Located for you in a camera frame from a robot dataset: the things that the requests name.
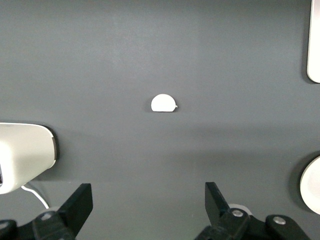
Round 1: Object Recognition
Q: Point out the white power cable with plug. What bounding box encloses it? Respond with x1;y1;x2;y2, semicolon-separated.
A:
20;184;50;210

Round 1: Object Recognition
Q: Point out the beige round plate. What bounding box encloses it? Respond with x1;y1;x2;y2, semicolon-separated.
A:
299;154;320;216

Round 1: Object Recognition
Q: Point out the beige rectangular rabbit tray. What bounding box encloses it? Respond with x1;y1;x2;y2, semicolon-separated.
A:
306;0;320;84

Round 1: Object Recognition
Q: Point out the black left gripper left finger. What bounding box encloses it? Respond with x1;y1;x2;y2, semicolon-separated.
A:
0;183;94;240

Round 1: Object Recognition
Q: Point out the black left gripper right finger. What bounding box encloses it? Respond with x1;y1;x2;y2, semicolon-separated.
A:
194;182;311;240

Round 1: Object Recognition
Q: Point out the white half-round bun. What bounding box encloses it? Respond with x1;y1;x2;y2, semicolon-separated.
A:
150;93;180;114

